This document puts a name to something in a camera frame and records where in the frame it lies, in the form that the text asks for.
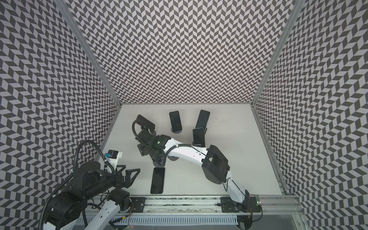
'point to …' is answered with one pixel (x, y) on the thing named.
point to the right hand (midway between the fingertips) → (149, 146)
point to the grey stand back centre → (177, 132)
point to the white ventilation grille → (164, 220)
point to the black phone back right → (202, 120)
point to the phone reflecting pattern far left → (143, 121)
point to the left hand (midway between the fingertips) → (132, 171)
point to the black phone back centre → (175, 121)
